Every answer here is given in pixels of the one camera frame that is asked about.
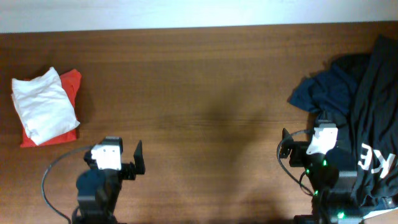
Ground black t-shirt white lettering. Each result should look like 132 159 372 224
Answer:
337 35 397 207

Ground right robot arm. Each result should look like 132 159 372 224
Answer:
277 122 364 224

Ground navy blue shorts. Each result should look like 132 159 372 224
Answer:
288 54 370 126

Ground folded white shirt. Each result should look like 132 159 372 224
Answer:
11 67 80 146

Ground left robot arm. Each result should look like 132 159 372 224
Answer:
72 136 146 224

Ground folded red shirt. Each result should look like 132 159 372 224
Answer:
20 69 82 148

